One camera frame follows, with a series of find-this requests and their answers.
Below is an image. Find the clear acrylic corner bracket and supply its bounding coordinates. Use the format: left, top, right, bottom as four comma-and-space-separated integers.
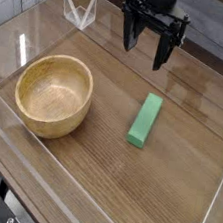
63, 0, 97, 30

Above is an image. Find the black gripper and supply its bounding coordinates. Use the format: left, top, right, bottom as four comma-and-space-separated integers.
122, 0, 191, 71

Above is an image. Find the black table leg bracket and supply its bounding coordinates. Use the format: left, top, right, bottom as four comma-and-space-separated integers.
0, 178, 19, 223

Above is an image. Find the green rectangular stick block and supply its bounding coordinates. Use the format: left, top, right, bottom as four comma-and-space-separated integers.
126, 93, 163, 148

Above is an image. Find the wooden bowl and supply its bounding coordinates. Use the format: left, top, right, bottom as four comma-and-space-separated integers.
14, 54, 94, 139

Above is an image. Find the clear acrylic tray wall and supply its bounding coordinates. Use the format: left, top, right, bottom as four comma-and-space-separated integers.
0, 0, 223, 223

